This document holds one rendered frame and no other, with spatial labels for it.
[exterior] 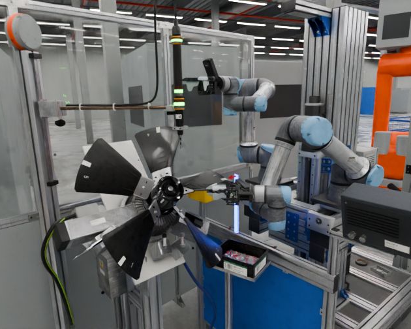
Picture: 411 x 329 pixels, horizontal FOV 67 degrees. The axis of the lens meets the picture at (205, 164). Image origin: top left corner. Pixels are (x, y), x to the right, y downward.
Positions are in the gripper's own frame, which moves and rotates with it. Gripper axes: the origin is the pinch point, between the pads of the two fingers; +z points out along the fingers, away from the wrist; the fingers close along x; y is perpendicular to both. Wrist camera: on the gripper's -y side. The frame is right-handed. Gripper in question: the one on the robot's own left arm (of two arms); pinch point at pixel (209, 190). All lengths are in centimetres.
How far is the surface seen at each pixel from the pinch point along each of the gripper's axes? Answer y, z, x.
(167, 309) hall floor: -50, 49, 123
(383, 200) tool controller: 21, -64, -8
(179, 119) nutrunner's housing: 2.2, 10.7, -32.7
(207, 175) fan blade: -14.3, 3.6, -1.1
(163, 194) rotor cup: 19.0, 14.5, -5.8
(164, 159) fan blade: 0.5, 19.5, -14.3
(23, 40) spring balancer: -1, 79, -68
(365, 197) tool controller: 18, -59, -7
